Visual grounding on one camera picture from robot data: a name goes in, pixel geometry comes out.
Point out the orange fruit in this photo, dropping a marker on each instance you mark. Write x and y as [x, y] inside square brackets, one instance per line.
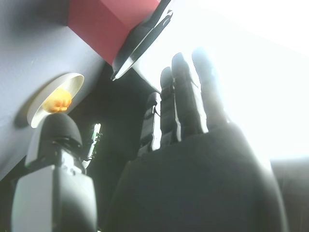
[59, 100]

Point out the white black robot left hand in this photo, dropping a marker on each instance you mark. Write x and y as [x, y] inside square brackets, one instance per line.
[193, 183]

